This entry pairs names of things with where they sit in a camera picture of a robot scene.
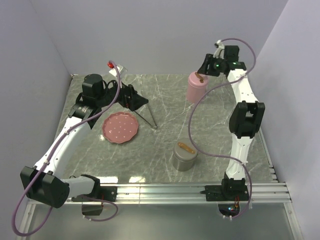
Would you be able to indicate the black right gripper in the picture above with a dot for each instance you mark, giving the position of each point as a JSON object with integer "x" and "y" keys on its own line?
{"x": 209, "y": 60}

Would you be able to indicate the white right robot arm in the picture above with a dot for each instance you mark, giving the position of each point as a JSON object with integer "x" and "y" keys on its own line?
{"x": 244, "y": 123}

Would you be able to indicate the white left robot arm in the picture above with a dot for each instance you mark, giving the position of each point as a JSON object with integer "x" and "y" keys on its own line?
{"x": 43, "y": 182}

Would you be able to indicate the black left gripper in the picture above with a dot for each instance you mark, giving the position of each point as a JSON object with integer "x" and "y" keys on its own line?
{"x": 130, "y": 98}

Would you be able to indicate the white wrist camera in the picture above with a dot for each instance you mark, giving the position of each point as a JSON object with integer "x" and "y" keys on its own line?
{"x": 117, "y": 71}
{"x": 220, "y": 49}

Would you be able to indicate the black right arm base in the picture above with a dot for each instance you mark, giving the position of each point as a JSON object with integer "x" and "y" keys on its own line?
{"x": 228, "y": 198}

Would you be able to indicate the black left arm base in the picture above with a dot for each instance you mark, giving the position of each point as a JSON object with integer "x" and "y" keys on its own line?
{"x": 105, "y": 193}

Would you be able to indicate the grey cylindrical container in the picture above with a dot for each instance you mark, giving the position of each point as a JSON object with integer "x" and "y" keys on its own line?
{"x": 183, "y": 164}

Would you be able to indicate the metal tongs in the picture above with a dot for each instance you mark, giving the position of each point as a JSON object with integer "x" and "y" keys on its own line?
{"x": 145, "y": 113}

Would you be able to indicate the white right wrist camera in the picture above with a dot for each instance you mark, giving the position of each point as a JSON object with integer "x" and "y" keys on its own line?
{"x": 220, "y": 49}

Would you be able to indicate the aluminium front rail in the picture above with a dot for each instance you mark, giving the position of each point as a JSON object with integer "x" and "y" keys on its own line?
{"x": 174, "y": 211}

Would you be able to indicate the grey round lid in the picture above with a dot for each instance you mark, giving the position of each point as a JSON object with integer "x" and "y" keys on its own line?
{"x": 184, "y": 150}

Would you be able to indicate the pink cylindrical container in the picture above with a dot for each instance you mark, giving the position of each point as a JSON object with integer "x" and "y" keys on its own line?
{"x": 195, "y": 91}

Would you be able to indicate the pink round lid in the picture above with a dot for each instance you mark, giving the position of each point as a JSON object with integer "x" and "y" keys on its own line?
{"x": 197, "y": 80}

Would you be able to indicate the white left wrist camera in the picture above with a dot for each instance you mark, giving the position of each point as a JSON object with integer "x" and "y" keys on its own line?
{"x": 117, "y": 71}

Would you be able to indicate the pink polka dot plate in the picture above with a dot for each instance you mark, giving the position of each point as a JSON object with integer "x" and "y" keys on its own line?
{"x": 120, "y": 127}

